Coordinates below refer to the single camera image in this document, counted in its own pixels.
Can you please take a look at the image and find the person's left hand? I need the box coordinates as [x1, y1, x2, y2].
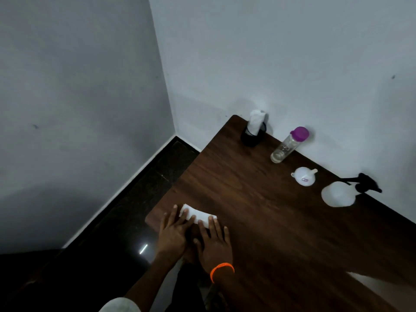
[156, 204, 197, 263]

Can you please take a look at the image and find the person's right hand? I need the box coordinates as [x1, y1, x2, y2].
[193, 215, 234, 274]

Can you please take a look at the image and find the white wiping tissue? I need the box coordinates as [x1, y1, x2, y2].
[179, 204, 218, 229]

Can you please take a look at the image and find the white plastic funnel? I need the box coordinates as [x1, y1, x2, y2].
[291, 166, 319, 187]

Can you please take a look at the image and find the clear bottle with purple cap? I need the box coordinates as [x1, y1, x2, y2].
[270, 134, 301, 164]

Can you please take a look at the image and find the purple bottle cap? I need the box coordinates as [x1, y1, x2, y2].
[289, 126, 310, 143]

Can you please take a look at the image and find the black spray head with tube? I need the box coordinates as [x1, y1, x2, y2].
[339, 173, 383, 194]

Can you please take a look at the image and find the person's right forearm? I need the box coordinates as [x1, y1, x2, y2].
[208, 269, 257, 312]

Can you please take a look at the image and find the person's left forearm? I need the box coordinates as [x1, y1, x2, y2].
[125, 256, 182, 312]

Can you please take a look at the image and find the person's left plaid sleeve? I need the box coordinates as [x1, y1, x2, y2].
[99, 297, 142, 312]

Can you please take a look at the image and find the dark wooden table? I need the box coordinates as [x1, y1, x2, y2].
[145, 114, 416, 312]

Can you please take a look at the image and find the white baseboard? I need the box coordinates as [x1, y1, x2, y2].
[62, 133, 202, 249]

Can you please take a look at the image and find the black round holder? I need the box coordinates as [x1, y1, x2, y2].
[240, 121, 267, 148]

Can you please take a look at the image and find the white folded tissue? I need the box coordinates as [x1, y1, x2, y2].
[247, 109, 267, 136]

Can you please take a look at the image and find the orange bead bracelet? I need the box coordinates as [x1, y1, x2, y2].
[210, 263, 235, 284]

